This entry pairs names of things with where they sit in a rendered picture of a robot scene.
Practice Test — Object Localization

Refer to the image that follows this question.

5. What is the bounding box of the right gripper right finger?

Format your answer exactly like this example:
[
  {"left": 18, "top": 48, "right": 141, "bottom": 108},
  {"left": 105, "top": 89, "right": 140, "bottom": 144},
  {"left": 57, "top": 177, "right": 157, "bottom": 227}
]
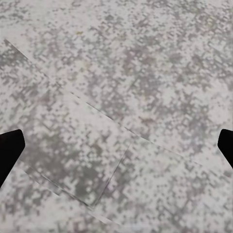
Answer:
[{"left": 217, "top": 129, "right": 233, "bottom": 168}]

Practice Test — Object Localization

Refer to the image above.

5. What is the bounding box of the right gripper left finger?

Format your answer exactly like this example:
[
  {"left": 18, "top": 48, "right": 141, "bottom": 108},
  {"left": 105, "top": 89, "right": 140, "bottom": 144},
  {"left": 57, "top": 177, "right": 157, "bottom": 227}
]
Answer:
[{"left": 0, "top": 129, "right": 25, "bottom": 188}]

